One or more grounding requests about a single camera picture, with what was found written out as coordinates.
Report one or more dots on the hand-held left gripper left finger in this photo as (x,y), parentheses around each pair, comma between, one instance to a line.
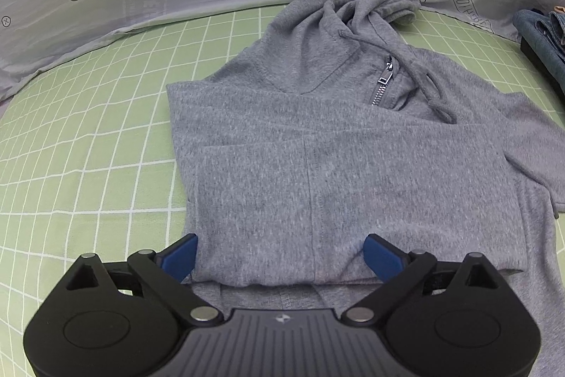
(181,260)

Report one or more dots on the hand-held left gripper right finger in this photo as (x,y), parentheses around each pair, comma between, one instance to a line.
(384,257)

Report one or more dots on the grey zip hoodie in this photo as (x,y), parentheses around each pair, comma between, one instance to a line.
(287,160)

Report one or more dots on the green checked bed sheet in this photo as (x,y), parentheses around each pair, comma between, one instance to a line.
(88,138)

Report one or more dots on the folded blue jeans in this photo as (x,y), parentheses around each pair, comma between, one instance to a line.
(547,37)

